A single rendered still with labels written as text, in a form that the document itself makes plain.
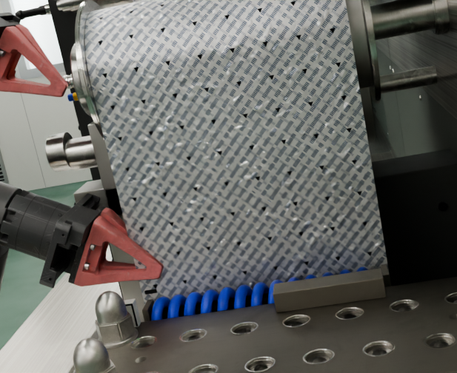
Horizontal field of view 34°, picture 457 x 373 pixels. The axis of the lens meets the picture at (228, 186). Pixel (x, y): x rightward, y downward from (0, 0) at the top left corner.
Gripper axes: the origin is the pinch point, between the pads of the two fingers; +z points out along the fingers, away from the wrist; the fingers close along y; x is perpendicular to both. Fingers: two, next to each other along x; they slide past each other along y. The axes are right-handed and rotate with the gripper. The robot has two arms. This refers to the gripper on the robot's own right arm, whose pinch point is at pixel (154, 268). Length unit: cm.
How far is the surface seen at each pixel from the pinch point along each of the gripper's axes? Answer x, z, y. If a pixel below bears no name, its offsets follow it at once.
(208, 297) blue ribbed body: 0.4, 5.8, 3.1
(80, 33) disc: 18.9, -13.0, -0.3
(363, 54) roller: 25.4, 11.4, -0.7
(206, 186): 9.5, 2.2, 0.3
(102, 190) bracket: 3.2, -8.2, -7.0
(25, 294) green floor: -172, -85, -302
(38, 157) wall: -181, -170, -556
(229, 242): 5.1, 6.0, 0.2
